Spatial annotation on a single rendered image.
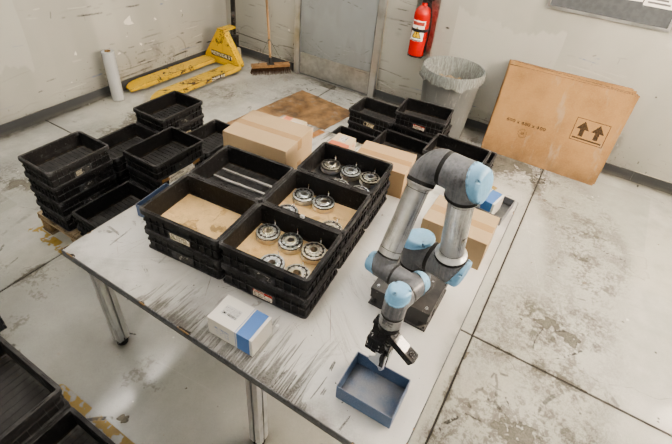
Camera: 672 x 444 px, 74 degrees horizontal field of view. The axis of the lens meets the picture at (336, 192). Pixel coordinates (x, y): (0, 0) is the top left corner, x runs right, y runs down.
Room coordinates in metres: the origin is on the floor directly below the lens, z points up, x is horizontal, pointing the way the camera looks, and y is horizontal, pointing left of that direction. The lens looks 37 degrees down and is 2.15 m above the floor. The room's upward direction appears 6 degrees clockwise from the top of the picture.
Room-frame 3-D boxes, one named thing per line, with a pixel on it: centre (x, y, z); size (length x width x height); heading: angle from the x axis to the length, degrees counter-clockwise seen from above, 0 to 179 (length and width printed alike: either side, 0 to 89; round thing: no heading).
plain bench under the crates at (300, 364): (1.65, 0.08, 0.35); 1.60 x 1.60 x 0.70; 62
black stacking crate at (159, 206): (1.44, 0.56, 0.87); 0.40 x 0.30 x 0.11; 67
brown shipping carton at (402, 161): (2.07, -0.25, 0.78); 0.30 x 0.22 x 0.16; 69
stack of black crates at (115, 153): (2.56, 1.46, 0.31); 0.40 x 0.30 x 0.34; 152
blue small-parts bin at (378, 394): (0.80, -0.19, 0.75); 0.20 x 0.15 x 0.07; 63
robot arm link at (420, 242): (1.26, -0.34, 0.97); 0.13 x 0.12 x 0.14; 51
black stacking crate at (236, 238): (1.28, 0.19, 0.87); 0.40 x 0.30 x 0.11; 67
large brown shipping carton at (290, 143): (2.17, 0.41, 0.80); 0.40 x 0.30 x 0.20; 68
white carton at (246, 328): (1.00, 0.30, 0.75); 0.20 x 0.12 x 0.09; 64
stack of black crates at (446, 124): (3.21, -0.63, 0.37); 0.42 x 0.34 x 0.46; 62
